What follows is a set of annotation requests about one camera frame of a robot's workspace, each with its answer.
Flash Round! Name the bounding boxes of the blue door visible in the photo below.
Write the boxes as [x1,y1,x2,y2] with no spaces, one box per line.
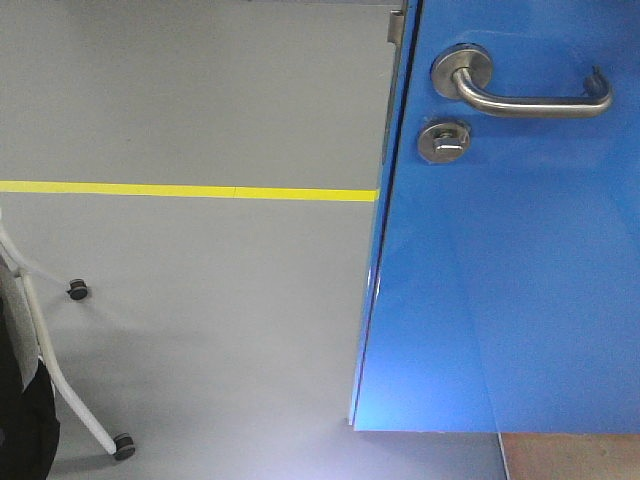
[350,1,639,434]

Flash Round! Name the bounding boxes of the door platform wooden base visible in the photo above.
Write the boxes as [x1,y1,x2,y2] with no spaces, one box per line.
[500,433,639,479]

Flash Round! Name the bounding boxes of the steel lock rosette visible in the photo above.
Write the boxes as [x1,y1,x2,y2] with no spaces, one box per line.
[417,120,471,164]

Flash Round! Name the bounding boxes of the seated person black trousers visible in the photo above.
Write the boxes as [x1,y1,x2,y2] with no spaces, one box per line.
[1,315,60,479]

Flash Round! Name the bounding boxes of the steel lever door handle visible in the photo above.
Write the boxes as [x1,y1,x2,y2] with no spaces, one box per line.
[430,43,614,119]

